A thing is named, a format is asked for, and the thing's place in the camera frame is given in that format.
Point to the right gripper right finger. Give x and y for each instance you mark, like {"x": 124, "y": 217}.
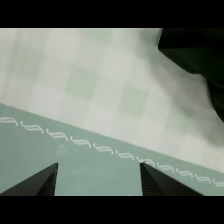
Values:
{"x": 156, "y": 183}

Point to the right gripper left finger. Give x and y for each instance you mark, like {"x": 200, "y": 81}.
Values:
{"x": 43, "y": 183}

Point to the dark green shirt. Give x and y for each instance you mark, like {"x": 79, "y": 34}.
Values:
{"x": 196, "y": 53}

